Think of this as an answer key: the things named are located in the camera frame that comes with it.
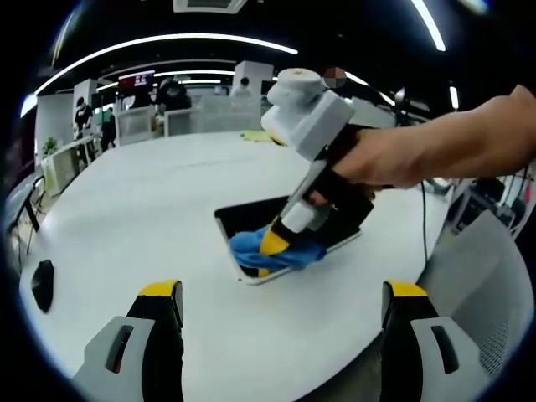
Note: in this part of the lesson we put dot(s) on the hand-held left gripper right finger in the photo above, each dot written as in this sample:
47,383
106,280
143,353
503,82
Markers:
423,360

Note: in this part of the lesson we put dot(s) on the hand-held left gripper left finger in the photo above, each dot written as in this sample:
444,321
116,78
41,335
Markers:
125,356

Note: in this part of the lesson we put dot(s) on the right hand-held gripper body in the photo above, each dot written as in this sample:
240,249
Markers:
310,117

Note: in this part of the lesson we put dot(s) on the black tablet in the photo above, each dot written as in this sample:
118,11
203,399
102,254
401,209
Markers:
247,218

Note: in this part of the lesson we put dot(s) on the blue cleaning cloth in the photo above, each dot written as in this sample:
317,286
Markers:
247,251

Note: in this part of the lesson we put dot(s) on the yellow cloth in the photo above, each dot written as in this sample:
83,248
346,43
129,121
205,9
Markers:
253,136

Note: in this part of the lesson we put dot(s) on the person's right hand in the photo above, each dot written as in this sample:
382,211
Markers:
377,163

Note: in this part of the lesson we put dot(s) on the grey desk partition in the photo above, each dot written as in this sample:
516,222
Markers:
226,115
182,123
136,125

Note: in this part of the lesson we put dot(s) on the dark tripod stand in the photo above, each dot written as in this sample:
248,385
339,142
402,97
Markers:
402,106

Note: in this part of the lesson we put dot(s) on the white mesh office chair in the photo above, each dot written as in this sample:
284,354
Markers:
473,272

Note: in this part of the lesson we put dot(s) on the small black device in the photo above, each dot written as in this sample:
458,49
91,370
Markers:
42,285

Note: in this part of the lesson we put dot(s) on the ceiling light strip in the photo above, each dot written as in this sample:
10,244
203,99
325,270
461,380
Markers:
429,25
454,97
167,41

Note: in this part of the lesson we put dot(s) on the ceiling air conditioner vent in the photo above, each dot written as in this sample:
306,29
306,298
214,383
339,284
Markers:
209,5

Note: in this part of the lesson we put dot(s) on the side desk with black legs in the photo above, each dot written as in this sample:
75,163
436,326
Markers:
35,209

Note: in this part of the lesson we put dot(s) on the white low cabinet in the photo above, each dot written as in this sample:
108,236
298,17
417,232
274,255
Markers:
63,169

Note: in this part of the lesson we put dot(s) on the dark computer monitor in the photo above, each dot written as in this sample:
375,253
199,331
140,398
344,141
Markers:
21,163

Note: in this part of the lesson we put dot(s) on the green potted plant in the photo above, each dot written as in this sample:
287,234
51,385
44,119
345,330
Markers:
50,146

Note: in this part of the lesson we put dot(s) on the wall display screen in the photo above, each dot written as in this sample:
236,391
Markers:
136,78

